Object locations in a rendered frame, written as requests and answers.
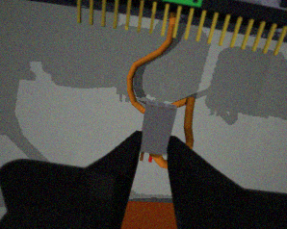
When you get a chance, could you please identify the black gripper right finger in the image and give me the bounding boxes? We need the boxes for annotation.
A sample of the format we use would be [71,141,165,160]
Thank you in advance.
[167,136,287,229]

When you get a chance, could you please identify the black pin header strip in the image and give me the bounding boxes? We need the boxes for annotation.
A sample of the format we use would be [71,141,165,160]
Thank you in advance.
[143,0,287,31]

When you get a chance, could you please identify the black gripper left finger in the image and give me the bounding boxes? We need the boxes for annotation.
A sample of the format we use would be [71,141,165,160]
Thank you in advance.
[0,131,143,229]

